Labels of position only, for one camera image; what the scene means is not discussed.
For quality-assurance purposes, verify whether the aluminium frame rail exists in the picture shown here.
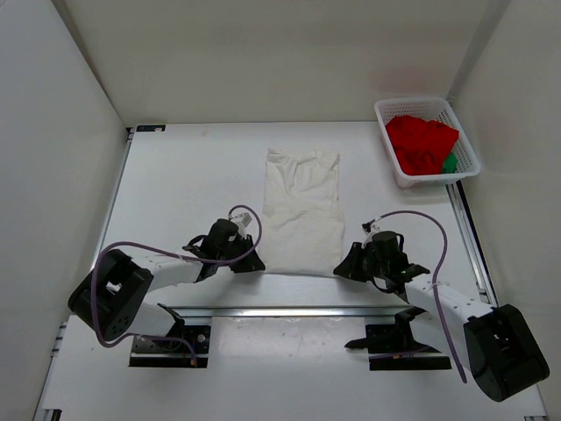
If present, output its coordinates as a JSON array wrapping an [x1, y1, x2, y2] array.
[[446, 181, 498, 306]]

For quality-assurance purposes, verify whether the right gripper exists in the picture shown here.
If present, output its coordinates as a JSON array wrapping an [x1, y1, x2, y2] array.
[[335, 243, 388, 283]]

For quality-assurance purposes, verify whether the white plastic basket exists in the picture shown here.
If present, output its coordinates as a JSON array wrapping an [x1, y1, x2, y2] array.
[[374, 96, 480, 188]]

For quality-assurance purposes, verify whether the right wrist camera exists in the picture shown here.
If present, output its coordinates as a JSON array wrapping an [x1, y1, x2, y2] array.
[[361, 220, 381, 235]]

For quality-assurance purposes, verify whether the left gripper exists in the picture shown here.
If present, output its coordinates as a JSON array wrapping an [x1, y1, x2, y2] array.
[[217, 234, 265, 273]]

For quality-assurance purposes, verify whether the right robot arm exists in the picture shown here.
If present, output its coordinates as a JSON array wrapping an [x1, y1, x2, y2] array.
[[333, 231, 550, 402]]

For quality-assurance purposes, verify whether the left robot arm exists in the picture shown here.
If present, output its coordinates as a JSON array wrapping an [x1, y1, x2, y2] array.
[[67, 207, 266, 351]]

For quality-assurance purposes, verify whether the white t shirt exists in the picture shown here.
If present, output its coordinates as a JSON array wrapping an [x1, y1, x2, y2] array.
[[259, 148, 345, 277]]

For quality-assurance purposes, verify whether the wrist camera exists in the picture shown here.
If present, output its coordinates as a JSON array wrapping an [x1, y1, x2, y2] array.
[[361, 220, 381, 235], [229, 212, 252, 229]]

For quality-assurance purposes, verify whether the red t shirt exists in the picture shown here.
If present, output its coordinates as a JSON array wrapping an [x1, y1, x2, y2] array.
[[385, 116, 459, 176]]

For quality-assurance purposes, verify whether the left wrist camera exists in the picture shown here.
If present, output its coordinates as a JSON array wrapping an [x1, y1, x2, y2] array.
[[229, 212, 252, 229]]

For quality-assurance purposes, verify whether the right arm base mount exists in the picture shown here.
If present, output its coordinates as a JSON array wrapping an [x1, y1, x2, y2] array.
[[344, 307, 451, 372]]

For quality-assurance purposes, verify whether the green t shirt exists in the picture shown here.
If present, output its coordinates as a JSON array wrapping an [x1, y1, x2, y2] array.
[[442, 153, 458, 174]]

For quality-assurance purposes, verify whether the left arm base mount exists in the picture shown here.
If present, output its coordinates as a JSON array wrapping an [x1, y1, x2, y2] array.
[[127, 303, 211, 368]]

